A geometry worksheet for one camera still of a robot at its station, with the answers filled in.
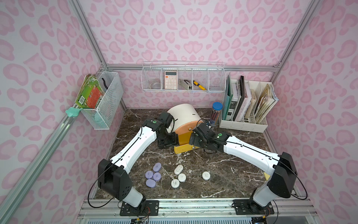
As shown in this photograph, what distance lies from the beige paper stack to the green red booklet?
3.34 feet

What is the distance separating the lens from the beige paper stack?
921 mm

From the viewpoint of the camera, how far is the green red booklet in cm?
68
